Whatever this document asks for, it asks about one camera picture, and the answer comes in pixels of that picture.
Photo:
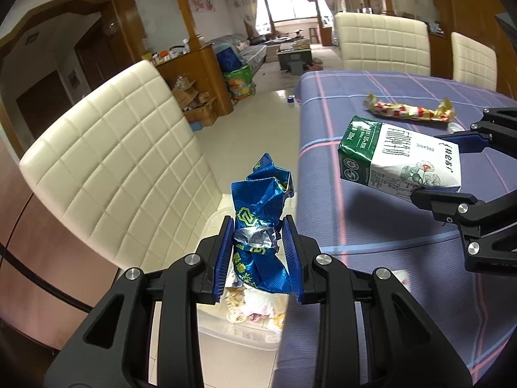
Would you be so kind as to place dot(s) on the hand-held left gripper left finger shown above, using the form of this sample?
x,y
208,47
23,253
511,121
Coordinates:
x,y
224,258

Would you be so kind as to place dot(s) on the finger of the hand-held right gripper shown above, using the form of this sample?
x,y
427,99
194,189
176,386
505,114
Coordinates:
x,y
464,143
444,204

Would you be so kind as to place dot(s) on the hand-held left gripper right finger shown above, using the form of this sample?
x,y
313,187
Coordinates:
x,y
291,258

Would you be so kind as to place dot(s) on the white tissue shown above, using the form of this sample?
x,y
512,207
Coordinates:
x,y
400,275
258,301

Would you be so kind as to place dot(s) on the blue foil snack wrapper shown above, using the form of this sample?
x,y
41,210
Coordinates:
x,y
258,210

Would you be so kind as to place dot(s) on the yellow plastic wrapper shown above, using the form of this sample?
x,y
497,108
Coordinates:
x,y
278,324

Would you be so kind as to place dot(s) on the pink wrapper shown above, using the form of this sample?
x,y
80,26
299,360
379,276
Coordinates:
x,y
258,317

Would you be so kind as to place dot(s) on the clear plastic storage bin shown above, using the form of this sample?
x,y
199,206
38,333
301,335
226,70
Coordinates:
x,y
226,331

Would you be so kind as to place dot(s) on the green and white milk carton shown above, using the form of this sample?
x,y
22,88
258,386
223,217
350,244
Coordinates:
x,y
387,157

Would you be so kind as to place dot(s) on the blue plaid tablecloth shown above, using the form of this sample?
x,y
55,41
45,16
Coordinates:
x,y
383,234

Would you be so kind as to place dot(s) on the red and gold snack wrapper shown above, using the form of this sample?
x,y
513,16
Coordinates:
x,y
404,110

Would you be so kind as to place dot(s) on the cream quilted dining chair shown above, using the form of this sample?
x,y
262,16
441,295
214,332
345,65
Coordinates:
x,y
379,44
472,60
121,169

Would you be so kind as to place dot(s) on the wooden sideboard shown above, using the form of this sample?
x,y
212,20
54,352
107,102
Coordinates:
x,y
438,48

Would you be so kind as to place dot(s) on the open cardboard boxes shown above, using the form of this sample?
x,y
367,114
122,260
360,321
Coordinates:
x,y
202,109

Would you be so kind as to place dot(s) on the colourful woven bag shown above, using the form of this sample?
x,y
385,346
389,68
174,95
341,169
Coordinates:
x,y
240,83

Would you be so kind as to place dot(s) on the wooden room divider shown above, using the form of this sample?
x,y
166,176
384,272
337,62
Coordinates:
x,y
210,72

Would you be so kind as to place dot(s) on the low coffee table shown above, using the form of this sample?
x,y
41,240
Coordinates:
x,y
295,52

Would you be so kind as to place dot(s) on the blue bag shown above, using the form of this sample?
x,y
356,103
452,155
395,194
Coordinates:
x,y
230,58

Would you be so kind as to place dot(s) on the grey patterned sofa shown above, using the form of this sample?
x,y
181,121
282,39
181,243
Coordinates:
x,y
252,54

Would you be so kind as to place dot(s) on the cluster of small bottles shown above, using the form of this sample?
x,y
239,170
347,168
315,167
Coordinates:
x,y
169,53

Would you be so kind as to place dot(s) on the bright window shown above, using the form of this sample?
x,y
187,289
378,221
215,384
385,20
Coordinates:
x,y
291,2

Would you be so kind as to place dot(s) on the dark wooden door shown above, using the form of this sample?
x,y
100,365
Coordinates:
x,y
97,60

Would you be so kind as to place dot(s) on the patterned curtain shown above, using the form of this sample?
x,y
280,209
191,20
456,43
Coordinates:
x,y
242,12

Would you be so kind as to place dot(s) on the pink wall poster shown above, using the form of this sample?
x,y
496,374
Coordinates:
x,y
200,4

